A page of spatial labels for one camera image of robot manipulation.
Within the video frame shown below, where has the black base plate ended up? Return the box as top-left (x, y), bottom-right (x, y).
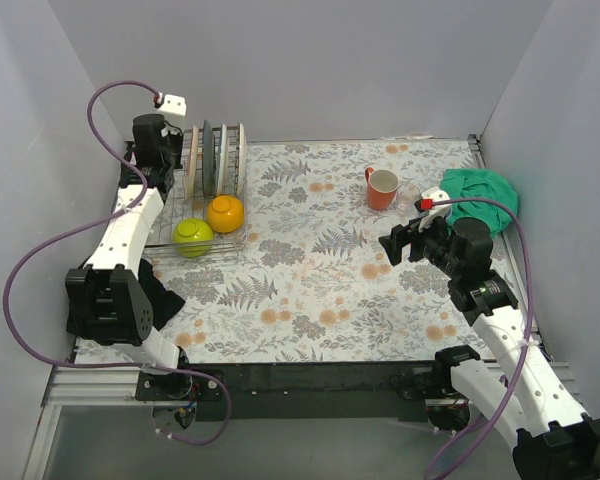
top-left (134, 361), bottom-right (451, 421)

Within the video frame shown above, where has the orange mug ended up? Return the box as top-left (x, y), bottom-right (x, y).
top-left (365, 167), bottom-right (399, 211)

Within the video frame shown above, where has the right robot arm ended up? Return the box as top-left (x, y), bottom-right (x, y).
top-left (379, 216), bottom-right (600, 479)

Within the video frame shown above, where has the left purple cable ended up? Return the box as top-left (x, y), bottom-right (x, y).
top-left (2, 79), bottom-right (233, 446)

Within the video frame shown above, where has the floral table mat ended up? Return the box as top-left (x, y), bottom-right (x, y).
top-left (148, 140), bottom-right (491, 363)

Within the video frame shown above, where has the clear plastic glass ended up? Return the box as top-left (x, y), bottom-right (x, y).
top-left (395, 183), bottom-right (420, 214)

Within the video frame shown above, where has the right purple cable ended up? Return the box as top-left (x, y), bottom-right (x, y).
top-left (422, 197), bottom-right (536, 480)

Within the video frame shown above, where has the lime green bowl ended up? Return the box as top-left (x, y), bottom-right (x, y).
top-left (173, 218), bottom-right (214, 258)

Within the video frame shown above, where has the metal wire dish rack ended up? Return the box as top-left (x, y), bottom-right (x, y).
top-left (144, 123), bottom-right (248, 257)

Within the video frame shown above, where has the light blue beige plate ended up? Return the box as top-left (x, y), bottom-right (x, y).
top-left (176, 132), bottom-right (186, 170)

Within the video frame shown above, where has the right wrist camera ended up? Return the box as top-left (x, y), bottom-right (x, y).
top-left (414, 186), bottom-right (452, 232)

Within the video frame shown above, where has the white black striped plate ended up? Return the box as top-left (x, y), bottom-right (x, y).
top-left (235, 123), bottom-right (247, 196)

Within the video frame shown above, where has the green cloth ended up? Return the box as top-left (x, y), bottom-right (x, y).
top-left (438, 168), bottom-right (520, 236)

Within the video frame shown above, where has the dark patterned plate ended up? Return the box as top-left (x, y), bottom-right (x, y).
top-left (202, 120), bottom-right (215, 198)

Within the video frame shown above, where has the white teal rimmed plate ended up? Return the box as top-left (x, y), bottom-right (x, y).
top-left (216, 124), bottom-right (229, 196)

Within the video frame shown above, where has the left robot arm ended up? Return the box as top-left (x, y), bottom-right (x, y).
top-left (65, 113), bottom-right (193, 400)

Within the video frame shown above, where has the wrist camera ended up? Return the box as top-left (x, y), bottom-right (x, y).
top-left (414, 186), bottom-right (452, 232)
top-left (154, 92), bottom-right (187, 130)

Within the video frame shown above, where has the aluminium frame rail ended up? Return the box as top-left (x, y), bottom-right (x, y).
top-left (25, 359), bottom-right (600, 479)

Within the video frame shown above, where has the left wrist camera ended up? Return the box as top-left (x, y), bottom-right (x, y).
top-left (154, 92), bottom-right (187, 130)

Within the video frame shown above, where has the black cloth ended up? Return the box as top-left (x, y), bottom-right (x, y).
top-left (138, 258), bottom-right (185, 331)

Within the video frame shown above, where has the purple cable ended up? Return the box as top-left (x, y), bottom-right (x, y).
top-left (422, 197), bottom-right (536, 480)
top-left (2, 79), bottom-right (233, 446)

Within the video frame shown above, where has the yellow orange bowl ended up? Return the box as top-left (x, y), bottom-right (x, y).
top-left (206, 195), bottom-right (244, 234)

